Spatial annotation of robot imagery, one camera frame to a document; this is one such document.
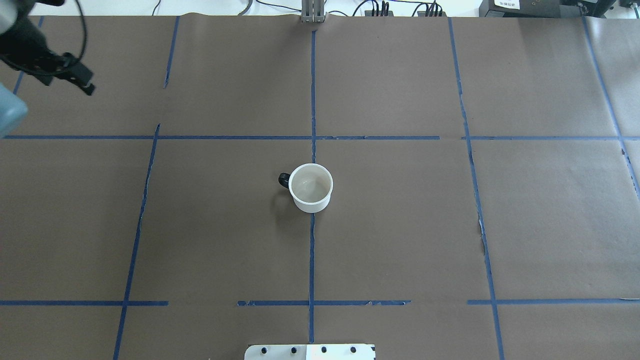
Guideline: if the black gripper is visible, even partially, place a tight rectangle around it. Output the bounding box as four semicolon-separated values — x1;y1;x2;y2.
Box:
0;17;96;96

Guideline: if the white mug with smiley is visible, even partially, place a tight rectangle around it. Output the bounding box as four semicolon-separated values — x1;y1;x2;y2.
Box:
278;162;334;214

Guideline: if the black orange usb hub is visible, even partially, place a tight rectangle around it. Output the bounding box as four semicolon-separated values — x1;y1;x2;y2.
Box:
370;0;447;18

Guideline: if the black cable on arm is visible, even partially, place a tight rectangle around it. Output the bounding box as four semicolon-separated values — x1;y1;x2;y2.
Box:
30;0;90;78

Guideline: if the aluminium frame post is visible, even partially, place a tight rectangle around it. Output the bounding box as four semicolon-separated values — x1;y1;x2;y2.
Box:
301;0;327;24

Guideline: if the white camera mast pillar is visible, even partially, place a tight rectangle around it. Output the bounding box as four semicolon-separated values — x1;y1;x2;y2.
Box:
244;343;377;360

